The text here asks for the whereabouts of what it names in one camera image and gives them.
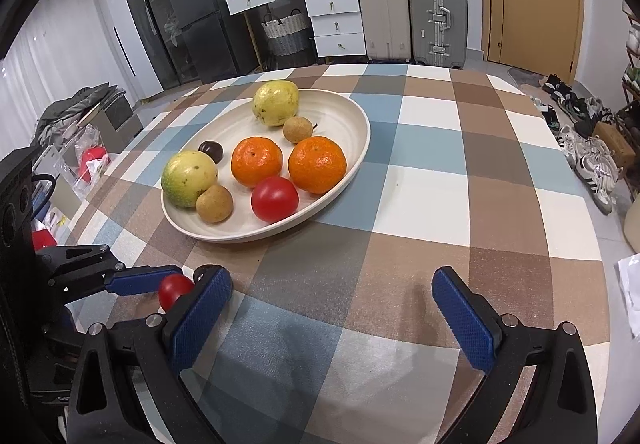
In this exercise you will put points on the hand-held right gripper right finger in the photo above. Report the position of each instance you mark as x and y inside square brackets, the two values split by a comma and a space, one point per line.
[465, 319]

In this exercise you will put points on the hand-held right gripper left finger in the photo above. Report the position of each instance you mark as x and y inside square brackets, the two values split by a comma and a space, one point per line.
[200, 314]

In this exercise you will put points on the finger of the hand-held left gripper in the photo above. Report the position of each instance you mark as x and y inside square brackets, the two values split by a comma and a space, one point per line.
[142, 281]

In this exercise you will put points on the small red tomato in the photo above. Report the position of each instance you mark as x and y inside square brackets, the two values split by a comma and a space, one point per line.
[175, 291]

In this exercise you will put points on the brown kiwi-like fruit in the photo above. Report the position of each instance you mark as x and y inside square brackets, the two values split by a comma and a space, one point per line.
[214, 204]

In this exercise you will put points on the yellow-green guava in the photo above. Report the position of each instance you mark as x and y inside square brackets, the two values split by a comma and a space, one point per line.
[189, 179]
[275, 102]

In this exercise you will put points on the large red tomato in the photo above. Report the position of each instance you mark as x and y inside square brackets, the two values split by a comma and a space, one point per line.
[274, 200]

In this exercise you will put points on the orange mandarin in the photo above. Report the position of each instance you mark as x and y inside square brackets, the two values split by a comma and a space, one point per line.
[317, 164]
[256, 162]

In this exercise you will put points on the cream oval plate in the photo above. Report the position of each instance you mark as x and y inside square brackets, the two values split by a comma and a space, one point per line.
[330, 113]

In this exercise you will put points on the red packet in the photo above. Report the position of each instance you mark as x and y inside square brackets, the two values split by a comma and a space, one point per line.
[95, 161]

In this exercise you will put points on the clear plastic bags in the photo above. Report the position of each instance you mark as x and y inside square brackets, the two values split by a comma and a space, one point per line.
[82, 143]

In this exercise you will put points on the checked tablecloth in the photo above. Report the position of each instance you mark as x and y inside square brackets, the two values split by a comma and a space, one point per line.
[450, 173]

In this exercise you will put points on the white paper sheet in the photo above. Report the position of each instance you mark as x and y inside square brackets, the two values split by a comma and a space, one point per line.
[629, 294]

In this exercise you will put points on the grey box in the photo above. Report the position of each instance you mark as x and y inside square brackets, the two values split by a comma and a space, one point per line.
[122, 116]

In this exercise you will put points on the grey jacket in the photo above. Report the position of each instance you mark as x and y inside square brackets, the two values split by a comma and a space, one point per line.
[75, 103]

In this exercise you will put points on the cream round bin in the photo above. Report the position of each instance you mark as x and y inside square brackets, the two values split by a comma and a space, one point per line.
[632, 224]

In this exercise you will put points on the row of shoes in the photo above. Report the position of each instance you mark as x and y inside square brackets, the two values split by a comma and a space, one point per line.
[585, 153]

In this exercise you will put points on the white curtain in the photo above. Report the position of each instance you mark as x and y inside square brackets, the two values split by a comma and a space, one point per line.
[45, 68]

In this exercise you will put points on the brown longan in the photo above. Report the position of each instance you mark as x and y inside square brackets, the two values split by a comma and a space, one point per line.
[297, 129]

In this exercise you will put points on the brown cardboard box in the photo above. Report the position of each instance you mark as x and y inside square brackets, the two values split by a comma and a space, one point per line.
[615, 143]

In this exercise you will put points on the grey door mat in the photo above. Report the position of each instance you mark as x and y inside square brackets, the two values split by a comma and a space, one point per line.
[527, 81]

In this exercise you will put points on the black glass-door cabinet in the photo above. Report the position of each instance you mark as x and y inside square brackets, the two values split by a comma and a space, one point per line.
[145, 3]

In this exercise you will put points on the woven grey basket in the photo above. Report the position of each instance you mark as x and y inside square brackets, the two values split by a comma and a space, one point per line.
[286, 33]

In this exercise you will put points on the dark shoe rack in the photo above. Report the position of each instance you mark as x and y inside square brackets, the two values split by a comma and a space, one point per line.
[631, 83]

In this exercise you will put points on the white drawer cabinet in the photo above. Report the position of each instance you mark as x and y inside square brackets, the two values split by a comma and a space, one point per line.
[335, 23]

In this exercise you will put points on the beige suitcase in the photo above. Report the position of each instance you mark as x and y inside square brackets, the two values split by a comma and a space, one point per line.
[382, 8]

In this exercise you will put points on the wooden door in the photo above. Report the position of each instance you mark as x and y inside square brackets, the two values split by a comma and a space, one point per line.
[535, 3]

